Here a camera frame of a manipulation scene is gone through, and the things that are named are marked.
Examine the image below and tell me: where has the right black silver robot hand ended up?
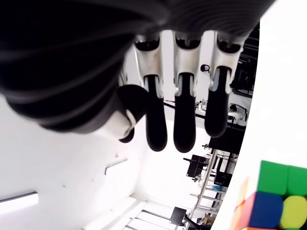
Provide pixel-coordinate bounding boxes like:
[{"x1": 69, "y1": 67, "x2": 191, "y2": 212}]
[{"x1": 0, "y1": 0, "x2": 276, "y2": 153}]

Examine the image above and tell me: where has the multicoloured Rubik's cube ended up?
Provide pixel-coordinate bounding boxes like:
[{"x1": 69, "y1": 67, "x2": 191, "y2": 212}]
[{"x1": 231, "y1": 160, "x2": 307, "y2": 230}]

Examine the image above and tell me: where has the small white ceiling light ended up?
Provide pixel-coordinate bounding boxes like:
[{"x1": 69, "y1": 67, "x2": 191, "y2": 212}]
[{"x1": 105, "y1": 159, "x2": 129, "y2": 175}]

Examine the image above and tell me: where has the long white ceiling light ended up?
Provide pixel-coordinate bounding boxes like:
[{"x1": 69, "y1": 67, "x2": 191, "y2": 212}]
[{"x1": 0, "y1": 191, "x2": 39, "y2": 216}]

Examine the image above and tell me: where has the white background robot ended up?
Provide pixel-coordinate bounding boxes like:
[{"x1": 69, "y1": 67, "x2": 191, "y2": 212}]
[{"x1": 227, "y1": 103, "x2": 250, "y2": 127}]

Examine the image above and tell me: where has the large black box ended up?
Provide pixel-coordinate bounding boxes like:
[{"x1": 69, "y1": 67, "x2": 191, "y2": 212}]
[{"x1": 208, "y1": 126, "x2": 247, "y2": 154}]

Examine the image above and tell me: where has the black flat monitor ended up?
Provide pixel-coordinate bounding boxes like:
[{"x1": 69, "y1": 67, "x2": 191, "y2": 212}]
[{"x1": 169, "y1": 207, "x2": 187, "y2": 225}]

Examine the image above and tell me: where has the black equipment on frame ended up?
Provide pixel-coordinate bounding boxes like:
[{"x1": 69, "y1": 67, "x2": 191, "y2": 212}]
[{"x1": 183, "y1": 154, "x2": 212, "y2": 178}]

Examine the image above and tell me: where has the aluminium frame rack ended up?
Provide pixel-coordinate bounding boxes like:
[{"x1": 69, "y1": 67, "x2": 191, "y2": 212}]
[{"x1": 190, "y1": 148, "x2": 238, "y2": 218}]

